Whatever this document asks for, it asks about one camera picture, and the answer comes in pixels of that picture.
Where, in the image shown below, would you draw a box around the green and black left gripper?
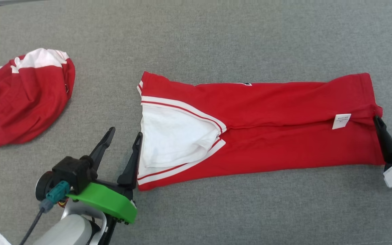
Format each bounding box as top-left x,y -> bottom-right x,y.
67,127 -> 144,225

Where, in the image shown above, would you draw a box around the red and white shorts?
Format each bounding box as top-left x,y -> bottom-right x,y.
0,48 -> 76,148

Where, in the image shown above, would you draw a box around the red basketball jersey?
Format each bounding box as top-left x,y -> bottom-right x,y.
137,71 -> 386,191

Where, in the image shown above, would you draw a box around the left camera cable, teal connector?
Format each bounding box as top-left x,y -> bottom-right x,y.
18,180 -> 71,245

